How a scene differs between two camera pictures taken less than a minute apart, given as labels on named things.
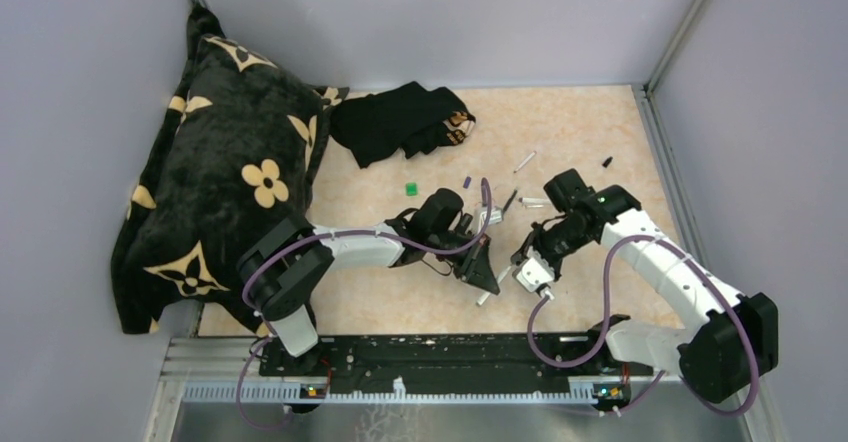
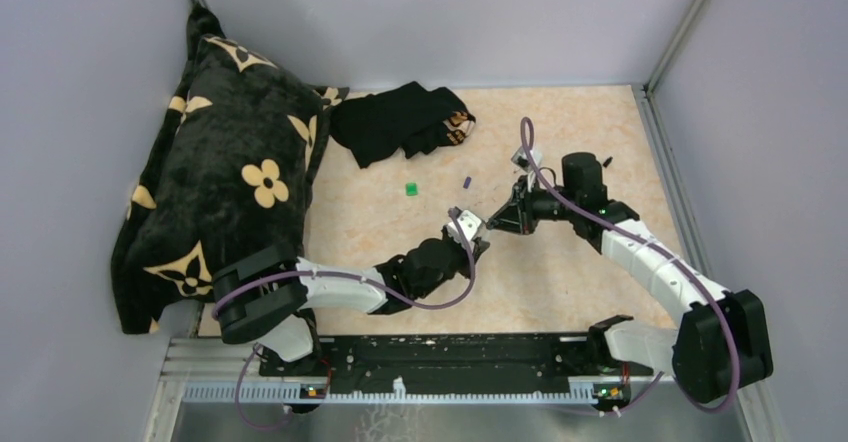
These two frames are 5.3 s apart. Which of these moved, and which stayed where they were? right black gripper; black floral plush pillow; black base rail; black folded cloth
Moved: right black gripper
Stayed: black base rail; black floral plush pillow; black folded cloth
